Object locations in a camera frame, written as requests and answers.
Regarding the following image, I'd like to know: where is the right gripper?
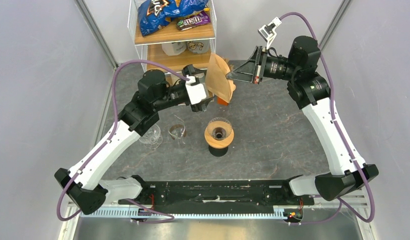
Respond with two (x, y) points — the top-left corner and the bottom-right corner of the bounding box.
(227, 45), (300, 84)

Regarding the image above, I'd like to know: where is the brown paper coffee filter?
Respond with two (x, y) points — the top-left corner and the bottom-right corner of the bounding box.
(205, 53), (232, 101)

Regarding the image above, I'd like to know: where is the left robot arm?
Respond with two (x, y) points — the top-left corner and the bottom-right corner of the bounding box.
(54, 64), (211, 215)

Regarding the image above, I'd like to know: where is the aluminium frame rail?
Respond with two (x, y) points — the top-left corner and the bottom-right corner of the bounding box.
(59, 185), (378, 240)

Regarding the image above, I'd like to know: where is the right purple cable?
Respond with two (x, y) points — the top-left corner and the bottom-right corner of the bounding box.
(279, 12), (376, 226)

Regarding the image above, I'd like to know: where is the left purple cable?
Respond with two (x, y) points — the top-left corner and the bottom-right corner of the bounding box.
(56, 59), (192, 225)

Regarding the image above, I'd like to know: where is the purple candy bag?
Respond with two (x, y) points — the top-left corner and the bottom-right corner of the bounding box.
(176, 10), (211, 31)

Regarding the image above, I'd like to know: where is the blue chips bag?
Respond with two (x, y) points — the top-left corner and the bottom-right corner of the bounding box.
(137, 0), (208, 36)

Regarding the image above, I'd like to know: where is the black coffee server pot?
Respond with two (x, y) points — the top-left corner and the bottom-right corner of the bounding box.
(208, 145), (228, 157)

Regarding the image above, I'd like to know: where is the white wire shelf rack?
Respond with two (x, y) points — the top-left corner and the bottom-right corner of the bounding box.
(127, 0), (217, 72)

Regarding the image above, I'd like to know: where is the clear ribbed glass dripper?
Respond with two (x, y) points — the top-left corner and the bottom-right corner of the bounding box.
(206, 117), (233, 141)

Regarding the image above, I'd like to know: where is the white printed cup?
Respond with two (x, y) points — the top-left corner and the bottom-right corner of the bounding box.
(186, 40), (210, 54)

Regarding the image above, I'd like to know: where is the purple cable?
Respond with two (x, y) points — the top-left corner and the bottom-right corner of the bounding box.
(279, 12), (376, 226)
(56, 59), (192, 225)

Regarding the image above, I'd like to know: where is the glass carafe with brown band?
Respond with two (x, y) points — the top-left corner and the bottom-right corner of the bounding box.
(168, 115), (187, 149)

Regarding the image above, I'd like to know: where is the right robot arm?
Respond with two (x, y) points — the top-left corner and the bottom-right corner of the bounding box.
(226, 35), (379, 205)

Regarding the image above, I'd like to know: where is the orange filter holder box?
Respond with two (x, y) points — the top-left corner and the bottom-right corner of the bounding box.
(216, 96), (230, 106)

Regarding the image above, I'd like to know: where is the clear glass dripper with handle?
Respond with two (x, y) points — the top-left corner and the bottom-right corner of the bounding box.
(139, 124), (163, 149)

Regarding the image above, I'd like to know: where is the brown paper filter stack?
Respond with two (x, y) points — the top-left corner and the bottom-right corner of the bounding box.
(223, 58), (236, 99)

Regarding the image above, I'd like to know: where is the round wooden dripper stand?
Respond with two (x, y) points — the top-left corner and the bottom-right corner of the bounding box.
(204, 128), (235, 149)

